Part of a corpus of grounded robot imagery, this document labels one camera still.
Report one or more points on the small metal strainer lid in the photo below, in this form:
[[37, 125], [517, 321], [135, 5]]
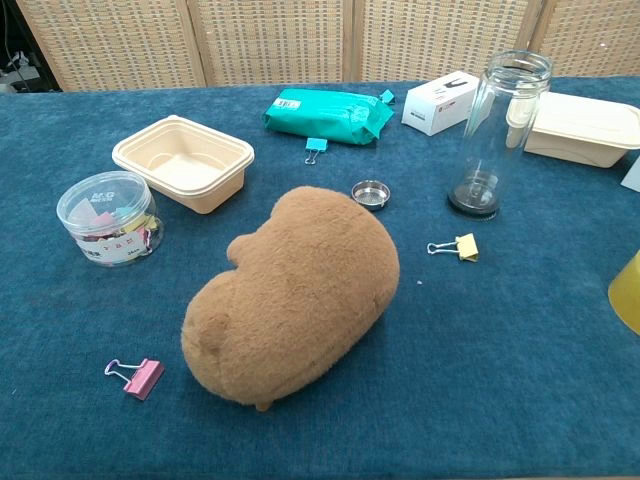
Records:
[[370, 190]]

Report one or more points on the clear glass bottle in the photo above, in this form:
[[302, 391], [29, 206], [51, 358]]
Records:
[[487, 150]]

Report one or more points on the brown plush toy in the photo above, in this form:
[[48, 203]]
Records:
[[300, 300]]

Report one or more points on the teal binder clip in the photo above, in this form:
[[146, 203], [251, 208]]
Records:
[[387, 96], [316, 145]]

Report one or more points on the green plastic package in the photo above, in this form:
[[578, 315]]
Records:
[[325, 117]]

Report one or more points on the open beige food container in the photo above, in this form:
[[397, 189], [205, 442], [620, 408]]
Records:
[[200, 192]]

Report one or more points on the yellow binder clip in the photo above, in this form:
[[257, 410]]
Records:
[[468, 247]]

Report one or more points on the white cardboard box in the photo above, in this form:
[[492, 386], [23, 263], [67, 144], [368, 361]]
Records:
[[430, 107]]

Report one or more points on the blue tablecloth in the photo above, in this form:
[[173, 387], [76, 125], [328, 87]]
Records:
[[475, 350]]

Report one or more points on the woven rattan folding screen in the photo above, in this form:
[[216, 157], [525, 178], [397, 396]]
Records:
[[275, 40]]

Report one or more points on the clear jar of binder clips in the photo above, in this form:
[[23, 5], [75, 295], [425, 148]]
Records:
[[107, 220]]

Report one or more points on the pink binder clip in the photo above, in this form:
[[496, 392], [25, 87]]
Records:
[[142, 378]]

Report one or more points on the lidded beige food container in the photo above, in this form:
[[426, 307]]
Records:
[[580, 130]]

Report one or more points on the yellow plastic object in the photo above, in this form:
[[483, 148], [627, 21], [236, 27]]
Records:
[[627, 297]]

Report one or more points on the pale grey card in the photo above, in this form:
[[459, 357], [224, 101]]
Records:
[[632, 176]]

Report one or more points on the dark background equipment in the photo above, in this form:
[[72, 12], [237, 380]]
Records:
[[12, 60]]

